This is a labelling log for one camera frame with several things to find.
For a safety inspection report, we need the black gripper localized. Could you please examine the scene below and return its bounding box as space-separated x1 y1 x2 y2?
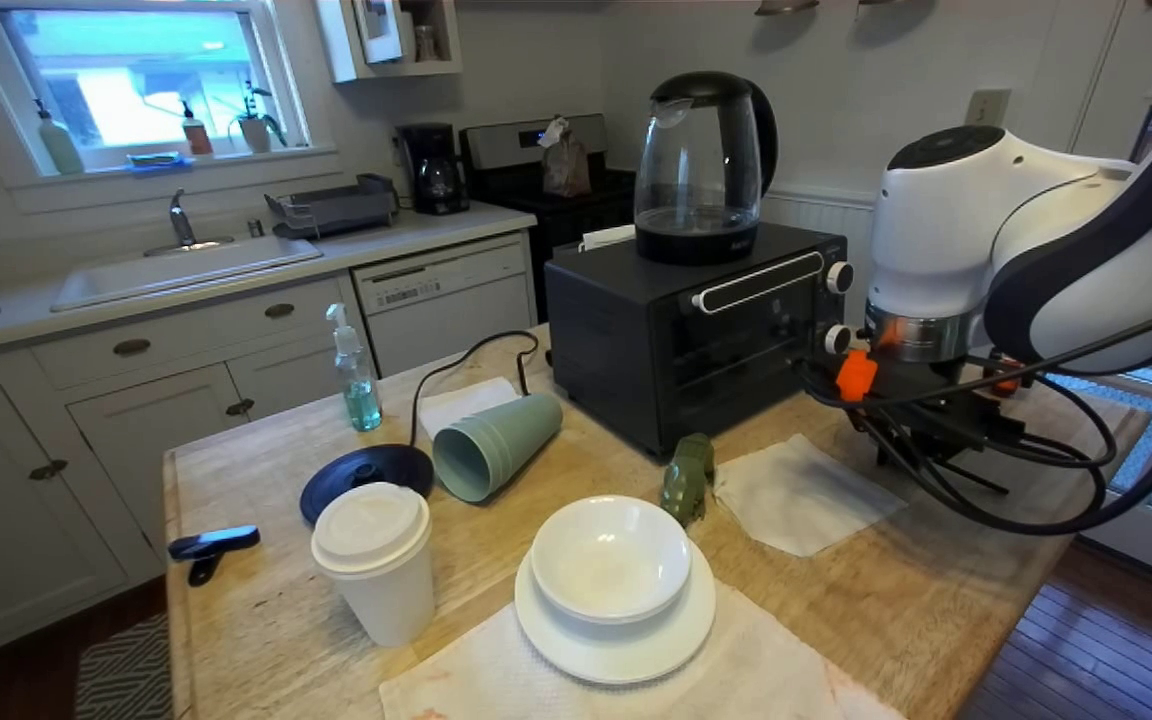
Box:
866 378 1026 474

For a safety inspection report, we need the green toy figure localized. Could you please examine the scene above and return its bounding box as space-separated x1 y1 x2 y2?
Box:
656 429 721 529

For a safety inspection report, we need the black toaster oven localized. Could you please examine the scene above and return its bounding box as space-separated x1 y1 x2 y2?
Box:
545 219 860 463

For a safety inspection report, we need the white cloth towel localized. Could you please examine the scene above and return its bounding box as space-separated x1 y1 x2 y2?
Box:
376 577 908 720

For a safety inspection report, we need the white bowl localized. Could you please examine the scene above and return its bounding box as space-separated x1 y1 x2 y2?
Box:
522 494 695 634

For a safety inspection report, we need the glass electric kettle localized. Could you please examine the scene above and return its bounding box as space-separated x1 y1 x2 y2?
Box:
627 69 783 268

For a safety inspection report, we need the white plate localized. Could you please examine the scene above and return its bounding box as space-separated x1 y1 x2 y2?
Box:
511 536 721 691

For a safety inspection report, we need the black kitchen stove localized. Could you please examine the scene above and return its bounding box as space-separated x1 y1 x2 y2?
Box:
454 115 638 325

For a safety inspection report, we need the green plastic cup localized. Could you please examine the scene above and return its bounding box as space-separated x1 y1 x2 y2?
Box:
428 390 569 510

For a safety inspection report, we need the brown paper bag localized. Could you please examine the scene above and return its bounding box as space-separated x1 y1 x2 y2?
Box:
537 115 595 201

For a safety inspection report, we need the small white paper sheet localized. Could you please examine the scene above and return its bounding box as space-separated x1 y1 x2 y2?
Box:
412 378 527 443

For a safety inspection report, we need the white dishwasher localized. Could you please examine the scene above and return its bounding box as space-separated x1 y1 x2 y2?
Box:
351 232 539 380

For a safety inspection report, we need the black coffee maker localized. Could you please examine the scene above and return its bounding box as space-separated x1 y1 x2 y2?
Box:
391 122 473 219

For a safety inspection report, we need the white lidded paper cup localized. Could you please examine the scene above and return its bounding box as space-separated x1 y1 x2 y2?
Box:
308 482 439 651

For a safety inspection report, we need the clear teal spray bottle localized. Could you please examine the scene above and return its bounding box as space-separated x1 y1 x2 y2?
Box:
321 300 386 437

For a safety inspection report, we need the dark blue plate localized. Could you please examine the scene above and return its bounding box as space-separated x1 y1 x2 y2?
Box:
296 442 436 532

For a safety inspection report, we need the grey dish rack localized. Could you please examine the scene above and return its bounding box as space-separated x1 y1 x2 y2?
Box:
263 171 405 243

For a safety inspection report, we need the framed picture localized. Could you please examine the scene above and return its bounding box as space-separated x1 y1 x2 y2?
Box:
349 0 412 73

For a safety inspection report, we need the black and blue marker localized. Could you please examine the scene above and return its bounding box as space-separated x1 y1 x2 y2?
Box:
167 523 263 591

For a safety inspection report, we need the windowsill spray bottle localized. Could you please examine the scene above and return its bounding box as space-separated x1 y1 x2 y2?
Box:
237 82 292 155

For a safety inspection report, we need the white kitchen sink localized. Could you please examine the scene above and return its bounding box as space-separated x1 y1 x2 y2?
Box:
53 237 329 315

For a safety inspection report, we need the metal sink faucet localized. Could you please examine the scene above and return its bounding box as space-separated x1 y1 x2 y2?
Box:
144 190 237 262

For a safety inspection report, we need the brown pump bottle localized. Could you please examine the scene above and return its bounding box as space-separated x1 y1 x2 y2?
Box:
177 95 216 161

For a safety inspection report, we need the white kitchen cabinet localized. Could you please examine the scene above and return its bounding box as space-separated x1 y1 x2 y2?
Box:
0 201 539 678

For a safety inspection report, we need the blue sponge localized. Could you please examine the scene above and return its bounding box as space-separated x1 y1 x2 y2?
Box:
120 147 196 179

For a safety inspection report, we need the patterned floor rug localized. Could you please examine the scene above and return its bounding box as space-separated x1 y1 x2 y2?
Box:
73 612 178 720

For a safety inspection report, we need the kitchen window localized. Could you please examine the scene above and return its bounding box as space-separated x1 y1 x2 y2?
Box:
0 0 311 179

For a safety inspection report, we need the white soap bottle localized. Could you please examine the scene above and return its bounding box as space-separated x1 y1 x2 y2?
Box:
32 95 89 179

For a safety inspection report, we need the orange plastic mount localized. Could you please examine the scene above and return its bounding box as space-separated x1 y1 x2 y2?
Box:
833 348 885 409

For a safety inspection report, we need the wall light switch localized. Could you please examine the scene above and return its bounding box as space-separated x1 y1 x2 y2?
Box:
958 87 1014 132

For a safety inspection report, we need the black power cable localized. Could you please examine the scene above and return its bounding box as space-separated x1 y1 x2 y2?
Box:
405 330 551 452

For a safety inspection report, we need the white wall shelf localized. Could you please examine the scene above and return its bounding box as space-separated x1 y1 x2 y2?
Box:
311 0 463 87

